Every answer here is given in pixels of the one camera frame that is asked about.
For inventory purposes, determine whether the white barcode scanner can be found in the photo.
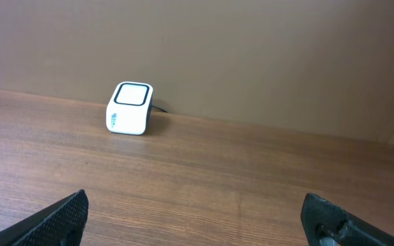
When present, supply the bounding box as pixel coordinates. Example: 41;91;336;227
105;81;153;135

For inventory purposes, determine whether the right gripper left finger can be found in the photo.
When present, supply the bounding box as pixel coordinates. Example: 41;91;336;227
0;189;89;246

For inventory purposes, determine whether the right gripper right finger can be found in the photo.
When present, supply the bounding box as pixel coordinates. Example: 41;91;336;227
300;193;394;246

